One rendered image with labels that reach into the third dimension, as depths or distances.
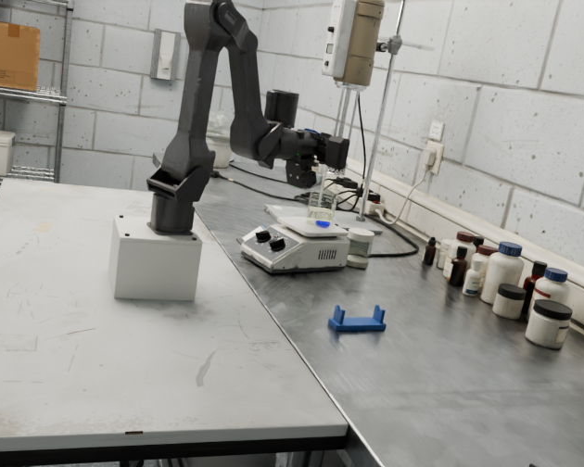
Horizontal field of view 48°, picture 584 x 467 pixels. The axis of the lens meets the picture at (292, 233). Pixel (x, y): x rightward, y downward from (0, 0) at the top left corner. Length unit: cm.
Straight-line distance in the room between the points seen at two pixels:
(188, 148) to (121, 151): 267
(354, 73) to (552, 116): 51
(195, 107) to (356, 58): 76
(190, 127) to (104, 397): 48
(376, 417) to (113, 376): 34
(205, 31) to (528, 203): 88
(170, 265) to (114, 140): 267
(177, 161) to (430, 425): 58
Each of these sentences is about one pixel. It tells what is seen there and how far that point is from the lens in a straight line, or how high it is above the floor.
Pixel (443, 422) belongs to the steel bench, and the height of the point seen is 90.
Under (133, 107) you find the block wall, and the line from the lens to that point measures 373.
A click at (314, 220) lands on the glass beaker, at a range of 140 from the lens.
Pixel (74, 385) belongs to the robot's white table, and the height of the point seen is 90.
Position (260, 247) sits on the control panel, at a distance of 137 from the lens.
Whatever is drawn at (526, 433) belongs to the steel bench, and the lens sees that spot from 96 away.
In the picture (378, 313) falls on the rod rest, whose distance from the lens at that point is 115.
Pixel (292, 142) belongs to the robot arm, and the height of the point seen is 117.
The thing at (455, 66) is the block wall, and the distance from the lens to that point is 196.
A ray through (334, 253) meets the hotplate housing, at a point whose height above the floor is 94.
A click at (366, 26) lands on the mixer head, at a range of 179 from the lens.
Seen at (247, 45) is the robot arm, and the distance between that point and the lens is 115.
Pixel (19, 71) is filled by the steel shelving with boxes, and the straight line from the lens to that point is 334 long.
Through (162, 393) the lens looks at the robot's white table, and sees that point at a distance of 85.
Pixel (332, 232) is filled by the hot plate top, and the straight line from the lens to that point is 139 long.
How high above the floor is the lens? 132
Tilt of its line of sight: 14 degrees down
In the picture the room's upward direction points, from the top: 10 degrees clockwise
